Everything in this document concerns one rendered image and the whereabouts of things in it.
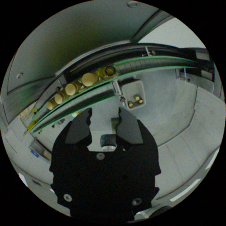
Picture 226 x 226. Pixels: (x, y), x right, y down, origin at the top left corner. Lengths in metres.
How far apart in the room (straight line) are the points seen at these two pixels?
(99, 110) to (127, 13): 0.68
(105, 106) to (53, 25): 0.64
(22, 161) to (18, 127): 2.12
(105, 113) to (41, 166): 6.13
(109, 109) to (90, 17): 0.65
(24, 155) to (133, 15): 6.13
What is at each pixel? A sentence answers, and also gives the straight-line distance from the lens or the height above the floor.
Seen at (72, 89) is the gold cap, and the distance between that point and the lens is 0.20.
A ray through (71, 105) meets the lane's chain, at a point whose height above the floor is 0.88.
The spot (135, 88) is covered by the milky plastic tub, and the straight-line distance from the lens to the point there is 0.62.
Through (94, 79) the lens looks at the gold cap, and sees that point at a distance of 0.17.
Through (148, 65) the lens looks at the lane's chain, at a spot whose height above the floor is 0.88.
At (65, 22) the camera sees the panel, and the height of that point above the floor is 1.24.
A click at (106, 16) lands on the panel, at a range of 0.19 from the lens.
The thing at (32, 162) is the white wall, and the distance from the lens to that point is 6.13.
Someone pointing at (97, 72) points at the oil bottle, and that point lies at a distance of 0.25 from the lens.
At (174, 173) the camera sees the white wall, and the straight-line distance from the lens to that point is 3.95.
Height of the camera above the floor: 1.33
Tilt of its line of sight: 59 degrees down
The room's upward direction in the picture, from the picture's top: 174 degrees clockwise
